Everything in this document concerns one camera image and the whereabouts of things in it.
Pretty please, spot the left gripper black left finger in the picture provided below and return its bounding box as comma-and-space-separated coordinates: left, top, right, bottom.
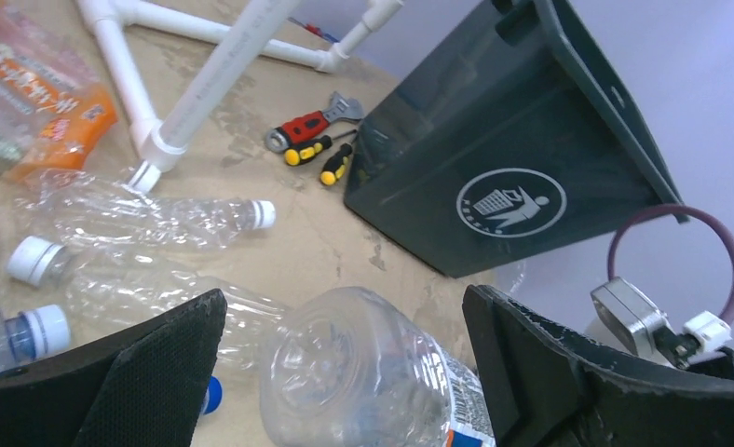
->
0, 289, 227, 446

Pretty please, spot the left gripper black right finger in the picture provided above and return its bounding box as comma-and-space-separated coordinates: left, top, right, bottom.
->
462, 285, 734, 446

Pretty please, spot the clear bottle white barcode label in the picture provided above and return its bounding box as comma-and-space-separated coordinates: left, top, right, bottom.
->
259, 287, 496, 446

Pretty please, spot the small pepsi bottle blue cap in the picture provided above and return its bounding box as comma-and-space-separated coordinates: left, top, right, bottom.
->
200, 376, 224, 415

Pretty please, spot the dark green trash bin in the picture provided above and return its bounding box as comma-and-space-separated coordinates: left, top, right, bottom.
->
344, 1, 681, 278

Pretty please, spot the clear ganten bottle white cap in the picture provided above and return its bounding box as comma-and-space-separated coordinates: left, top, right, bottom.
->
0, 305, 71, 373

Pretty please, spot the clear crushed bottle white cap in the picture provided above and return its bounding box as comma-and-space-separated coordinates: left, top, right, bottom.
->
16, 169, 277, 251

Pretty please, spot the yellow black screwdriver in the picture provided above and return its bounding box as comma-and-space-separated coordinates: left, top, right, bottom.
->
319, 143, 353, 186
283, 129, 358, 167

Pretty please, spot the crushed orange label bottle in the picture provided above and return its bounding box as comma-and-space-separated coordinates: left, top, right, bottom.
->
0, 1, 117, 182

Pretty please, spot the white pvc pipe frame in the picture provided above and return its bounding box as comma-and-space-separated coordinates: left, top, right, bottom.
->
76, 1, 404, 192

